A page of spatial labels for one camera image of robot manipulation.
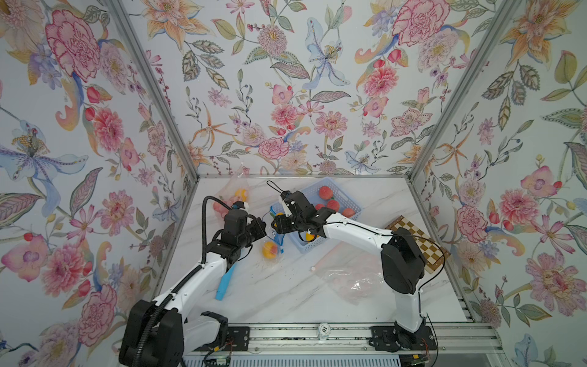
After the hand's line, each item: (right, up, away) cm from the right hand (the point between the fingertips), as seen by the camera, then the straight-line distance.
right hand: (276, 221), depth 88 cm
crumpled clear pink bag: (+29, -19, -2) cm, 35 cm away
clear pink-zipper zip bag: (-18, +13, +12) cm, 26 cm away
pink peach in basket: (+22, +12, +21) cm, 33 cm away
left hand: (-2, 0, -5) cm, 5 cm away
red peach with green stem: (+25, +6, +16) cm, 30 cm away
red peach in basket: (+31, +3, +12) cm, 33 cm away
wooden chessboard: (+62, -13, +2) cm, 64 cm away
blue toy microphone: (-19, -22, -4) cm, 29 cm away
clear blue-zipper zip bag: (0, -7, -1) cm, 7 cm away
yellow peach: (-16, +11, +15) cm, 25 cm away
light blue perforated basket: (+28, +10, +19) cm, 36 cm away
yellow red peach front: (+12, -4, -16) cm, 20 cm away
